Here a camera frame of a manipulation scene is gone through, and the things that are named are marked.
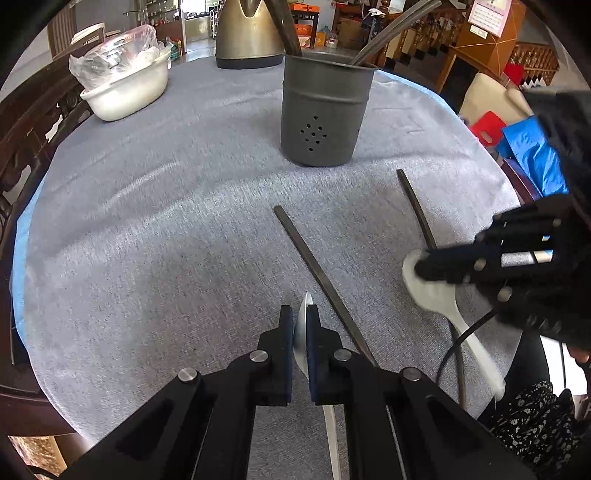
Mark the red child chair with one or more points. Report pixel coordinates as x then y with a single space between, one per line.
488 129

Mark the person right hand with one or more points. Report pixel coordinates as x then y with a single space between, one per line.
582 359

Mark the cream sofa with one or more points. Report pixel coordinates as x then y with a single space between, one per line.
487 95

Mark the bronze electric kettle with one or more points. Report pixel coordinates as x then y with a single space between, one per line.
246 37

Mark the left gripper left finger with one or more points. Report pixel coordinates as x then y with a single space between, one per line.
262 377

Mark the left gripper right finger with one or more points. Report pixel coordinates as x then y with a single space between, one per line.
341 376

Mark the dark carved wooden sideboard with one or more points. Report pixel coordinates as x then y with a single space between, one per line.
35 119

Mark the dark metal utensil holder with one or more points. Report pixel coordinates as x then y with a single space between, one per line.
324 100

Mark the white bowl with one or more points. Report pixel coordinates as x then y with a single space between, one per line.
125 96

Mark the grey tablecloth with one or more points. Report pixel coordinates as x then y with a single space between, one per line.
154 246

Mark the white plastic spoon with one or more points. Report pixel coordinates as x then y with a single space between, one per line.
440 297

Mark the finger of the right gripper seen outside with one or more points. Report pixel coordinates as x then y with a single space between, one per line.
451 264

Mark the wooden stair railing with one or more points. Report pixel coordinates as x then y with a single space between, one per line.
434 34

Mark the wall calendar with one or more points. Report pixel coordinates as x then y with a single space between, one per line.
490 15

